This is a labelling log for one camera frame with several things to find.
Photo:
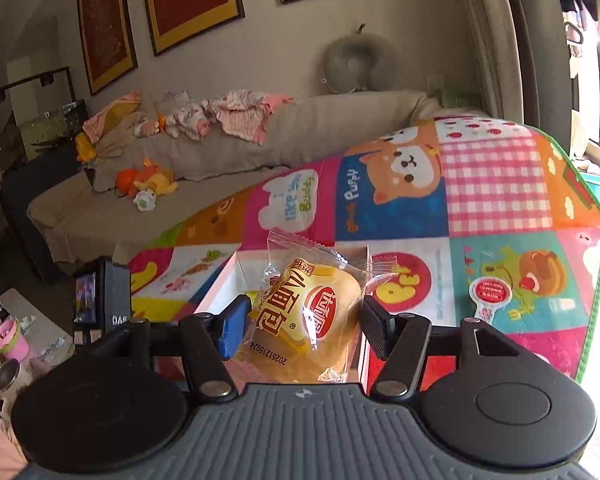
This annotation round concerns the small orange doll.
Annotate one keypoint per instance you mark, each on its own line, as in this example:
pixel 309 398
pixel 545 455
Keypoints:
pixel 150 127

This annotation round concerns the colourful cartoon play mat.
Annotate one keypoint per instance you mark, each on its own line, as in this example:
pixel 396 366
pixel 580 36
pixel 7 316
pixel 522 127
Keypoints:
pixel 490 185

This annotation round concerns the orange plush toy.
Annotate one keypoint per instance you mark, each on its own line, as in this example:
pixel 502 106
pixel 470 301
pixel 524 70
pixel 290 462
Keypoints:
pixel 152 177

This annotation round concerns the yellow bread packet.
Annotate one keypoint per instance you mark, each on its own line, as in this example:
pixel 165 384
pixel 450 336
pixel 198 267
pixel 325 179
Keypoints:
pixel 305 310

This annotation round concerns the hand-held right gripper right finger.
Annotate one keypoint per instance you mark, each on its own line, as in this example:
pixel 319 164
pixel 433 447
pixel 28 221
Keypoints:
pixel 376 331

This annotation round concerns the glass display cabinet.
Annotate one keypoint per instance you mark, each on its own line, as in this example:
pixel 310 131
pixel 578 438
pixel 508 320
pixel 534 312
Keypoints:
pixel 35 120

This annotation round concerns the beige crumpled cloth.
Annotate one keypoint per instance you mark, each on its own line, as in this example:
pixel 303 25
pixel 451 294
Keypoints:
pixel 117 160

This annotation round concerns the grey neck pillow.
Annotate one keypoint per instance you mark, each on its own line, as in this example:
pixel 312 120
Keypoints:
pixel 337 67

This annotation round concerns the yellow soft toy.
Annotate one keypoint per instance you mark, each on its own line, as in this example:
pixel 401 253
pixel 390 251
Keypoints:
pixel 85 149

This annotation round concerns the pink plastic cup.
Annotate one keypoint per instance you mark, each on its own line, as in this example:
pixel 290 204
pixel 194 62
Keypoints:
pixel 9 342

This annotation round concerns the small white toy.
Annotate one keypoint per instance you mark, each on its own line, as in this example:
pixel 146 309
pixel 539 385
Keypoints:
pixel 144 201

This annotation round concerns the pink cushion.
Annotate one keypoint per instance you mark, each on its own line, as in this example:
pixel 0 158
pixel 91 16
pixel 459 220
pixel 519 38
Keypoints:
pixel 110 115

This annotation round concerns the pink floral clothes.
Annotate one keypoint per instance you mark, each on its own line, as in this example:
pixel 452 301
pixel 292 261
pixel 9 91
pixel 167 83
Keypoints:
pixel 240 115

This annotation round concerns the beige curtain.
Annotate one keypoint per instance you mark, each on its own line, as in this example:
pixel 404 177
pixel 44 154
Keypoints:
pixel 510 40

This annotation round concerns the small grey side table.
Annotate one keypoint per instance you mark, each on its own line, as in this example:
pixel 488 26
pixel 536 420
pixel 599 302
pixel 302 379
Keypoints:
pixel 40 320

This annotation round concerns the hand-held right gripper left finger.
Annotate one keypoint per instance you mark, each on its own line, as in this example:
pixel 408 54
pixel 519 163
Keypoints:
pixel 234 330

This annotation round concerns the metal cup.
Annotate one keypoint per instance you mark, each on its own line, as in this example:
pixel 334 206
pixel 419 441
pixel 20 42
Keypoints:
pixel 7 377

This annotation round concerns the pink cardboard box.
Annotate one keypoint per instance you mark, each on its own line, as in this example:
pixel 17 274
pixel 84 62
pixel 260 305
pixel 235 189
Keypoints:
pixel 250 272

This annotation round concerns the beige sofa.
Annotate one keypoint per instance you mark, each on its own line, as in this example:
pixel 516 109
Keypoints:
pixel 330 130

